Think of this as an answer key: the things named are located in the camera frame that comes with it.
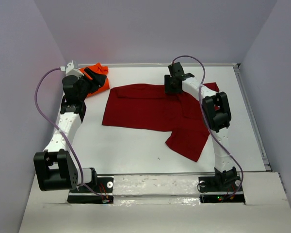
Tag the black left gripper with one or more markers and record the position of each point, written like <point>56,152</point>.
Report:
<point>98,79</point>

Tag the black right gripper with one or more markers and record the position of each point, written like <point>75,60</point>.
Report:
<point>168,87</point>

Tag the dark red t shirt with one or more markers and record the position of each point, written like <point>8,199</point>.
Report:
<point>147,106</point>

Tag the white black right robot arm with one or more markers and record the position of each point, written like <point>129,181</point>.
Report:
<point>216,115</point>

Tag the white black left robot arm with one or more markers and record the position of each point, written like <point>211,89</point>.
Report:
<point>57,167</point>

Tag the orange t shirt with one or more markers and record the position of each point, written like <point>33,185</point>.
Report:
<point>98,68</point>

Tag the white front panel board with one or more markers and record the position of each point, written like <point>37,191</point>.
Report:
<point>163,204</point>

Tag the white table edge rail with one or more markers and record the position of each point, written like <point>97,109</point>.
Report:
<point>166,64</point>

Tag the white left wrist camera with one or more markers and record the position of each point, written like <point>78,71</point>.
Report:
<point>71,69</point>

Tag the right side aluminium rail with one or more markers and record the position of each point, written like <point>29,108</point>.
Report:
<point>254,125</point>

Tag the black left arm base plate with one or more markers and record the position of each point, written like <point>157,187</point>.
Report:
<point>103,192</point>

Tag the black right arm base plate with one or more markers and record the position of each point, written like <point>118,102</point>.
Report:
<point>212,192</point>

